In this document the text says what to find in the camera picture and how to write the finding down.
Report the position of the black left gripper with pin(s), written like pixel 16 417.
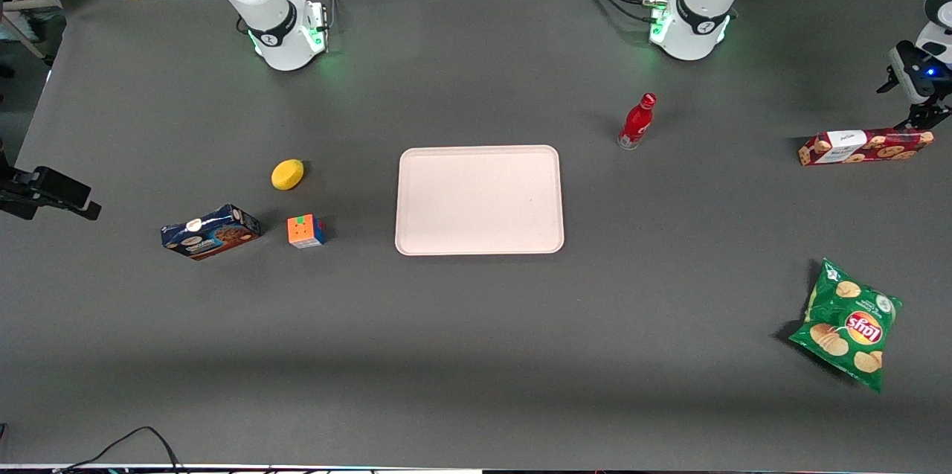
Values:
pixel 924 115

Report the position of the red cookie box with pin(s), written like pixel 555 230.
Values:
pixel 863 148

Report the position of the red soda bottle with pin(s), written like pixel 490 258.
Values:
pixel 637 124

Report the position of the blue cookie box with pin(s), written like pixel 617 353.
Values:
pixel 212 232

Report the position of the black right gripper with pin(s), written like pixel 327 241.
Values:
pixel 16 193

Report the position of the colourful puzzle cube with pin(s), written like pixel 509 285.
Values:
pixel 303 231

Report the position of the yellow lemon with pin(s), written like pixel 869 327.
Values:
pixel 287 175

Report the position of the beige plastic tray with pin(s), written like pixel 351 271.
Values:
pixel 480 200

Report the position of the green chips bag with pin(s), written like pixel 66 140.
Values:
pixel 848 325

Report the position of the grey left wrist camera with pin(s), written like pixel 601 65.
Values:
pixel 907 72

